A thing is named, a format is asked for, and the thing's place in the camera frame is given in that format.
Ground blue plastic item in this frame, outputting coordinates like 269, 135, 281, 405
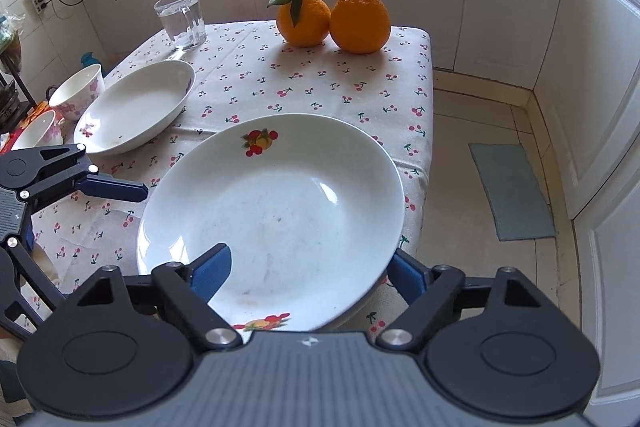
80, 52, 107, 76

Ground cherry print tablecloth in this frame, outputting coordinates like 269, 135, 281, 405
8, 19, 434, 343

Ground white plate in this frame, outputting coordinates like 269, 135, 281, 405
137, 114, 405, 336
73, 61, 195, 156

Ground white floral bowl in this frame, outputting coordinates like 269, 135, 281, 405
11, 109, 63, 150
49, 64, 105, 121

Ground white kitchen cabinets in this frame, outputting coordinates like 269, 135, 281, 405
88, 0, 639, 425

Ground orange with leaf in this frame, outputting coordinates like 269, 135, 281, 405
267, 0, 331, 48

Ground green floor mat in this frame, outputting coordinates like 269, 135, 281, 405
469, 143, 555, 242

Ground glass mug with water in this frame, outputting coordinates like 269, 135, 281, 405
154, 0, 206, 50

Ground bumpy orange right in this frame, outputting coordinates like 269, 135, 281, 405
330, 0, 390, 54

